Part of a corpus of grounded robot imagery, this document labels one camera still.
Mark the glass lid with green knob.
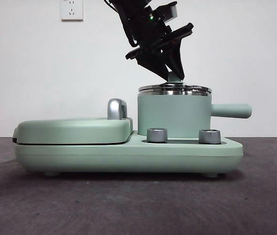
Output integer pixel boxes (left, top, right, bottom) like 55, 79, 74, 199
138, 70, 212, 95

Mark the green griddle lid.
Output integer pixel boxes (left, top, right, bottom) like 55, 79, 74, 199
12, 117, 134, 145

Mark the silver control knob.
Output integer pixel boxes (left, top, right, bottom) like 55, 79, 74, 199
199, 129, 221, 144
147, 127, 168, 143

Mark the green breakfast machine base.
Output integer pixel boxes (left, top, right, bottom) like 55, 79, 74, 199
14, 129, 244, 177

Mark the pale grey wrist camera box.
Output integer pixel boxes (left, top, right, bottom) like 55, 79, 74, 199
151, 1, 178, 24

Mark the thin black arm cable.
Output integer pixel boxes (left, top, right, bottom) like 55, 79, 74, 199
102, 0, 116, 12

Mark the green pot with handle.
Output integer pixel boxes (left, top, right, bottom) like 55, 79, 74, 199
137, 91, 253, 139

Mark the chrome griddle lid handle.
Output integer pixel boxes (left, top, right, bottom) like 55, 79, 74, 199
107, 98, 128, 120

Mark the white wall socket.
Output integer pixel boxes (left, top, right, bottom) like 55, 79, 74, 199
60, 0, 84, 21

